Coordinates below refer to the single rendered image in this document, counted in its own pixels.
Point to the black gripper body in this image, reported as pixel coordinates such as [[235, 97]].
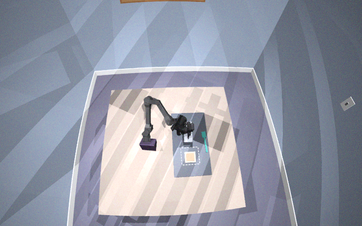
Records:
[[184, 129]]

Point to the white square tile with dark blue centre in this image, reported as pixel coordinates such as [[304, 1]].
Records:
[[190, 157]]

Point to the grey flat mat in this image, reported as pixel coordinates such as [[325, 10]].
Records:
[[202, 166]]

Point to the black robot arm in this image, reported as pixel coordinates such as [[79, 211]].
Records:
[[170, 121]]

